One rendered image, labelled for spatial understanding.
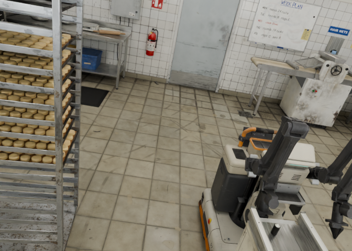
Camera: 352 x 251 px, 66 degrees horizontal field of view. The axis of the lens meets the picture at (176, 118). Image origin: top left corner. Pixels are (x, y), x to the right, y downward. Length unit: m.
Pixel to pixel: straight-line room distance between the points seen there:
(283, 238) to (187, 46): 4.34
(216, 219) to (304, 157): 0.91
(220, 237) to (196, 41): 3.95
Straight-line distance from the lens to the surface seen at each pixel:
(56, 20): 1.28
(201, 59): 5.47
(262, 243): 1.46
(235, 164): 2.06
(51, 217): 2.37
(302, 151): 1.79
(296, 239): 1.64
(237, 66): 5.58
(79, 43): 1.75
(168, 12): 5.28
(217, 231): 2.24
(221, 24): 5.39
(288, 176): 1.90
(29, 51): 1.38
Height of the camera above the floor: 1.89
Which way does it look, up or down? 27 degrees down
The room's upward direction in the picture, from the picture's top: 12 degrees clockwise
